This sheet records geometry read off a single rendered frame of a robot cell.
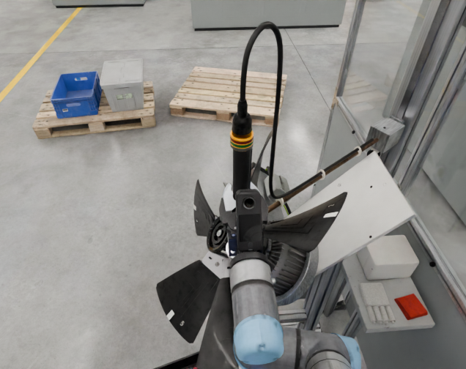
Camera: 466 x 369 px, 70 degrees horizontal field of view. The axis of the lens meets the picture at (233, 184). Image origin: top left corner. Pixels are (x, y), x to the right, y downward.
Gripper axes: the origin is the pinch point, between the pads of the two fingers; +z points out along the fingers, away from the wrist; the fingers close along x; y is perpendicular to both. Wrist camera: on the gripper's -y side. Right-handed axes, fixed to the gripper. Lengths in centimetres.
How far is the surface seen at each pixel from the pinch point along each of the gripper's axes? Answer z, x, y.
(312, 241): -12.8, 14.0, 5.3
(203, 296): -2.9, -11.1, 44.2
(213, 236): 6.7, -6.9, 26.9
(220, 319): -17.3, -6.0, 29.0
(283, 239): -8.1, 9.2, 10.1
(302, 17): 542, 159, 139
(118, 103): 259, -102, 126
